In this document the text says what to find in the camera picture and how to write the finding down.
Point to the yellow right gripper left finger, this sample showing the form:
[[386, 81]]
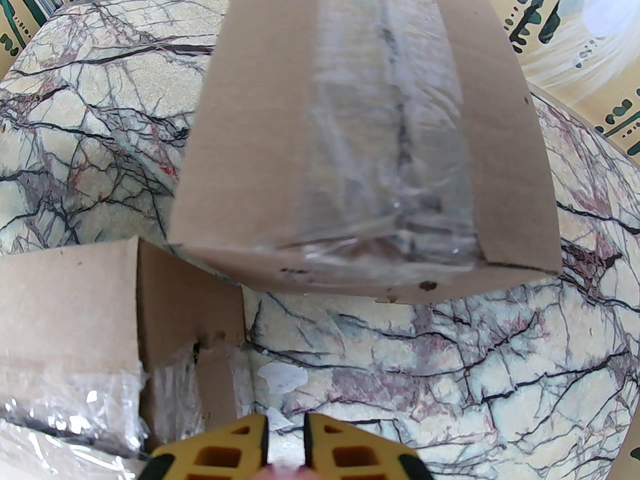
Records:
[[215, 453]]

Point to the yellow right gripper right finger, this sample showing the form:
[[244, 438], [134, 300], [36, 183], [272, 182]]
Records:
[[350, 453]]

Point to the brown cardboard box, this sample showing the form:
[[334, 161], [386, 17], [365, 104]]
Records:
[[260, 168], [65, 308]]

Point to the white paper scrap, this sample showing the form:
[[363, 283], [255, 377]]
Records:
[[282, 378], [279, 419]]

